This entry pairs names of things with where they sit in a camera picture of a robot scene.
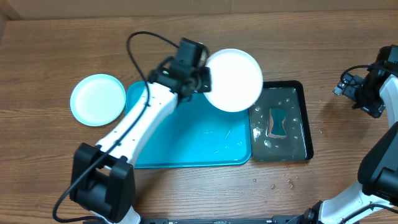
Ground white plate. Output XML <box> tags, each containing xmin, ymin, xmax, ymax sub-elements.
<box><xmin>205</xmin><ymin>49</ymin><xmax>263</xmax><ymax>113</ymax></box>

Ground green orange sponge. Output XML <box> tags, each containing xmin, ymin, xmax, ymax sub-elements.
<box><xmin>268</xmin><ymin>108</ymin><xmax>287</xmax><ymax>139</ymax></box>

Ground light blue plate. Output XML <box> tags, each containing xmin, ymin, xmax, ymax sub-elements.
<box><xmin>70</xmin><ymin>74</ymin><xmax>126</xmax><ymax>127</ymax></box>

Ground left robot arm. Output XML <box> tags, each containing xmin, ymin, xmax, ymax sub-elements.
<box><xmin>64</xmin><ymin>38</ymin><xmax>211</xmax><ymax>223</ymax></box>

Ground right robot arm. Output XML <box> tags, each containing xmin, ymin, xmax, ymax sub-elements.
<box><xmin>289</xmin><ymin>45</ymin><xmax>397</xmax><ymax>224</ymax></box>

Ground teal plastic tray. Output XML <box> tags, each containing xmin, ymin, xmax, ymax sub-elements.
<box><xmin>135</xmin><ymin>94</ymin><xmax>251</xmax><ymax>169</ymax></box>

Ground black water tray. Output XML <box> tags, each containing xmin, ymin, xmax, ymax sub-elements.
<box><xmin>249</xmin><ymin>80</ymin><xmax>314</xmax><ymax>162</ymax></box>

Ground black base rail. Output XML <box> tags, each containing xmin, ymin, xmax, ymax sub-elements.
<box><xmin>140</xmin><ymin>215</ymin><xmax>303</xmax><ymax>224</ymax></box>

